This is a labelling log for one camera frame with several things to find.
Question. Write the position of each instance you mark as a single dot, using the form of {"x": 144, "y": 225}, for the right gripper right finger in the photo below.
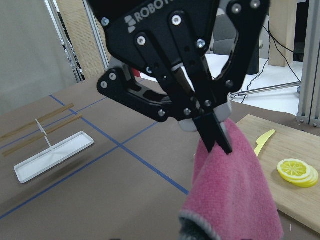
{"x": 247, "y": 17}

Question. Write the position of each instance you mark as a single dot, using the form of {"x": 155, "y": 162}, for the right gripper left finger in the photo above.
{"x": 120, "y": 85}

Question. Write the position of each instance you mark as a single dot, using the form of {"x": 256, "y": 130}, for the pink cleaning cloth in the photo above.
{"x": 230, "y": 198}

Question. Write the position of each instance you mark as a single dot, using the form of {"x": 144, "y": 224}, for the white rectangular tray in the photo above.
{"x": 51, "y": 157}

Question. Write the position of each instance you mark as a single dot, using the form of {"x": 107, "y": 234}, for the metal grabber stick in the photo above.
{"x": 265, "y": 89}

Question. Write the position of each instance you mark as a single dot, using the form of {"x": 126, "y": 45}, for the yellow plastic knife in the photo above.
{"x": 262, "y": 140}

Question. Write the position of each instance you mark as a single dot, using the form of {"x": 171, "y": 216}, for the yellow lemon slices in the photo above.
{"x": 298, "y": 172}

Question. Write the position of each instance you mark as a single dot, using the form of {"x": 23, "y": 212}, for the wooden cutting board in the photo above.
{"x": 299, "y": 207}

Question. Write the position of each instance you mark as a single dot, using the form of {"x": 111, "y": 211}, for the aluminium frame post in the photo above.
{"x": 309, "y": 96}

